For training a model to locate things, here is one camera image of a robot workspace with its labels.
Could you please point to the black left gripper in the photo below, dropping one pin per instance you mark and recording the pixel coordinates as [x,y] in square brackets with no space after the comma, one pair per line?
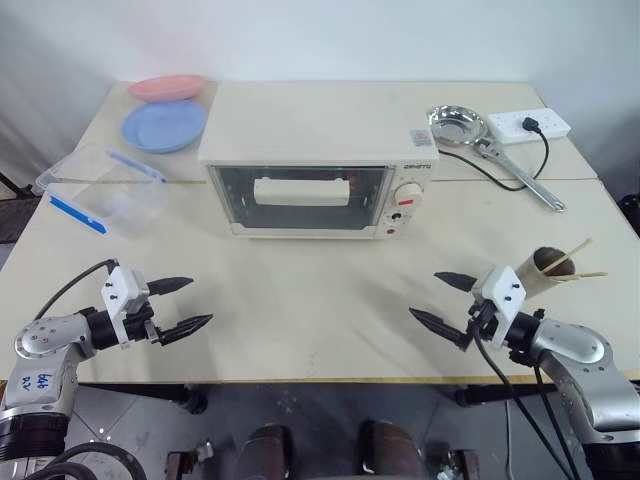
[140,322]

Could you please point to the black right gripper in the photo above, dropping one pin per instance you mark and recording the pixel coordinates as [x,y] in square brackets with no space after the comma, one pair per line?
[482,317]

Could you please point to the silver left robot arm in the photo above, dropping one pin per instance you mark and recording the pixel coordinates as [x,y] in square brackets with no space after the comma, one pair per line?
[45,345]

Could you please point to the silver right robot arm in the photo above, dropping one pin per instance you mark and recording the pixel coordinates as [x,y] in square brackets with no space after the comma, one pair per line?
[580,355]

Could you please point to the white timer knob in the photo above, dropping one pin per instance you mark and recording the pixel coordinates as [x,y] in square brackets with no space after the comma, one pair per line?
[407,194]

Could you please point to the glass oven door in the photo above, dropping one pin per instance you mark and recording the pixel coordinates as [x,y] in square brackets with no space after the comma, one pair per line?
[300,217]

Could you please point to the cream toaster oven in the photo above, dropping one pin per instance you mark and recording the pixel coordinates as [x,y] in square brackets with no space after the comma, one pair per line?
[310,125]

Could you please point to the bamboo chopstick holder tube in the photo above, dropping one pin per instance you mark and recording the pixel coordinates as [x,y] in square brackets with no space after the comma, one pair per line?
[537,272]

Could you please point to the black table caster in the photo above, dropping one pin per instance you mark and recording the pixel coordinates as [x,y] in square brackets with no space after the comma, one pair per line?
[196,399]

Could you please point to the black table foot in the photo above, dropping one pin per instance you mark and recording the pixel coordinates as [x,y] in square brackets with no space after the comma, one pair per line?
[475,397]

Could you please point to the bamboo chopstick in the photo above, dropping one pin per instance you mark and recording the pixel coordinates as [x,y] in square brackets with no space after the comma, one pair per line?
[575,252]
[590,275]

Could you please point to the silver metal bowl clamp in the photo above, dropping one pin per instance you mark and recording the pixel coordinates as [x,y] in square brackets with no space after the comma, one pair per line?
[525,177]

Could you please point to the dark rounded shape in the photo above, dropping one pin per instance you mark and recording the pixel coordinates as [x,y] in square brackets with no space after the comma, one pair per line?
[390,450]
[265,452]

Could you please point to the clear plastic container blue clips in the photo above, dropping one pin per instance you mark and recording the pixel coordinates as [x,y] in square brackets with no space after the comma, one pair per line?
[75,167]

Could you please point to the steel bowl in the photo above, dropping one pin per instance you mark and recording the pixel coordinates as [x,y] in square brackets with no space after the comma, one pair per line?
[456,125]

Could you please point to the blue plastic plate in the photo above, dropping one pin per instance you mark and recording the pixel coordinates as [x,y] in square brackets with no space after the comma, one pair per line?
[162,125]

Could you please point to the white power strip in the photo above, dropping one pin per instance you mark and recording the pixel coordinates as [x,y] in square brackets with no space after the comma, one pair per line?
[530,127]

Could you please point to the pink plastic plate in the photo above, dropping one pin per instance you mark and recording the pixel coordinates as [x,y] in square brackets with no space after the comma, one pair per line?
[167,86]

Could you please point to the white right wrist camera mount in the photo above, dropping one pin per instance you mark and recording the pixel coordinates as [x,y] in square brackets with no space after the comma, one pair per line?
[506,290]

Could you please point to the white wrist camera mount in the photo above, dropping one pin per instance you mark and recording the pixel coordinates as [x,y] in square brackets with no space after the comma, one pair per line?
[506,290]
[120,290]

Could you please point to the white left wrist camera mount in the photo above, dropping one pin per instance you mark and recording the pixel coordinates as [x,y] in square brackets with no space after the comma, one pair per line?
[120,290]

